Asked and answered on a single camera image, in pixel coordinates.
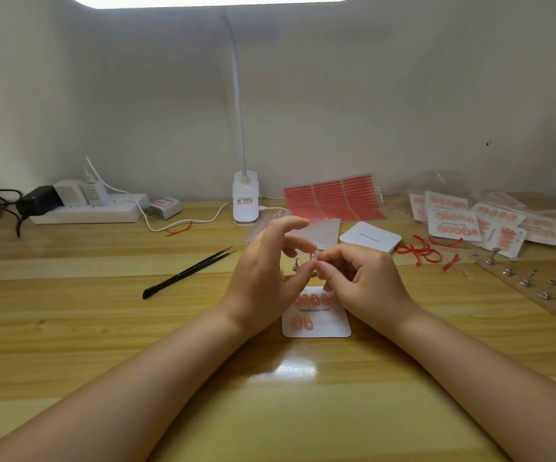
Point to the person's left hand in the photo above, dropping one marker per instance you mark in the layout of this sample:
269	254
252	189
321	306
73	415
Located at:
254	279

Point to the person's right hand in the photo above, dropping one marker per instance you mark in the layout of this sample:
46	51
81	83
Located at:
374	283

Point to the person's left thumb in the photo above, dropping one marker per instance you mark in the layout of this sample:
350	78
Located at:
299	276

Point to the person's left middle finger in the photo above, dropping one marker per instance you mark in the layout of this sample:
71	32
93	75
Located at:
287	222

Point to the person's right thumb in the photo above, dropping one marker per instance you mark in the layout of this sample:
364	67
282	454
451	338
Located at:
331	269

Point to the person's left forearm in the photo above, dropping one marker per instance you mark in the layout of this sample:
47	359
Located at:
129	394

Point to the person's right forearm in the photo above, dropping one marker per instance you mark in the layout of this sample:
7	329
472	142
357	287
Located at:
489	389

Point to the small silver nail stand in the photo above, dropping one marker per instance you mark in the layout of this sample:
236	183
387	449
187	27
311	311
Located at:
296	264

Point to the clear plastic bag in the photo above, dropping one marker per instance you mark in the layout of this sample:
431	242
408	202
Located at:
326	233

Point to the pack of red adhesive sheets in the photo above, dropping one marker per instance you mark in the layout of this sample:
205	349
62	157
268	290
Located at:
331	199

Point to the white clip desk lamp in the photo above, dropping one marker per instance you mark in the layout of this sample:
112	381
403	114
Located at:
245	197

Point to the stack of white square cards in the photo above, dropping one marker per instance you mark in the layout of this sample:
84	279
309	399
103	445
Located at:
372	236

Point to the white nail display card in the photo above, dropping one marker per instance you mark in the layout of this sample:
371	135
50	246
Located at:
328	327

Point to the pile of red peel strips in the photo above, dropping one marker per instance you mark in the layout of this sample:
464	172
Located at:
422	252

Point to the curled red liner strip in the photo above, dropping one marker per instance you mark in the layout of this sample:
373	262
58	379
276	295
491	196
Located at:
180	230

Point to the black tweezers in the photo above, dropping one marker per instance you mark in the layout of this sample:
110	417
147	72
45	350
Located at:
186	274

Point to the white charger with red label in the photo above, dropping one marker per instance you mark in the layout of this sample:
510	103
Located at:
165	208

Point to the pile of packaged nail sets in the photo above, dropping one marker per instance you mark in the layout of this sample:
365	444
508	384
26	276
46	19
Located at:
456	223

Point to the white usb charger plug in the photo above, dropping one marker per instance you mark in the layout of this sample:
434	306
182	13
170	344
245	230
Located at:
94	190

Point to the row of metal nail stands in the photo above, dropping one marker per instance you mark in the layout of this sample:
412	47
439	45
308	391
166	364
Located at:
527	282

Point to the white power strip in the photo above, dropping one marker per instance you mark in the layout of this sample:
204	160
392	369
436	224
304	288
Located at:
90	214

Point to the white square power adapter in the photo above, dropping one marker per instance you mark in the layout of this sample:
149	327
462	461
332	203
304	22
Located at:
70	193

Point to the wooden nail holder bar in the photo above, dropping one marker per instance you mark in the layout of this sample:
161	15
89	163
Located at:
554	303

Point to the black power adapter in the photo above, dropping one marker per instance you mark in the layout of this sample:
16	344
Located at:
40	201

